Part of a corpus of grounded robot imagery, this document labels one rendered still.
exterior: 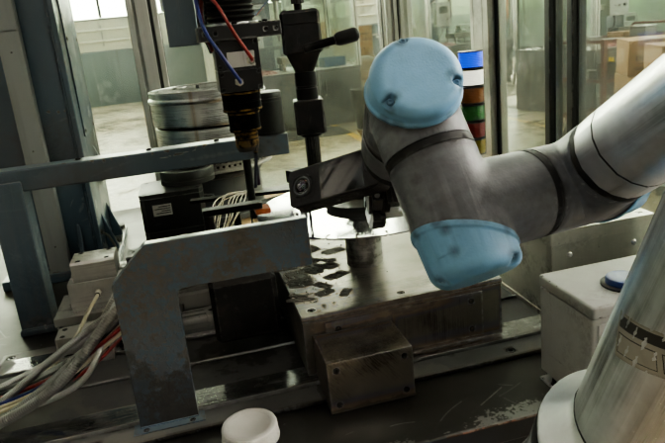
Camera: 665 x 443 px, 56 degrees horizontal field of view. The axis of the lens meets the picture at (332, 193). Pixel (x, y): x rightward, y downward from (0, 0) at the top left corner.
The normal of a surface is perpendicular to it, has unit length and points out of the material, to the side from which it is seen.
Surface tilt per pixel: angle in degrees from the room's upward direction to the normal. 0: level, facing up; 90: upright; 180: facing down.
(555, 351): 90
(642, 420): 96
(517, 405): 0
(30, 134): 90
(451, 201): 60
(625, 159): 108
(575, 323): 90
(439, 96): 56
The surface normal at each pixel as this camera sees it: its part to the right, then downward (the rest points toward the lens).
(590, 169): -0.75, 0.49
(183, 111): -0.22, 0.28
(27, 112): 0.25, 0.23
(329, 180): -0.51, -0.26
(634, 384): -0.92, 0.18
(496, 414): -0.10, -0.96
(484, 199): 0.32, -0.36
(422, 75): -0.01, -0.32
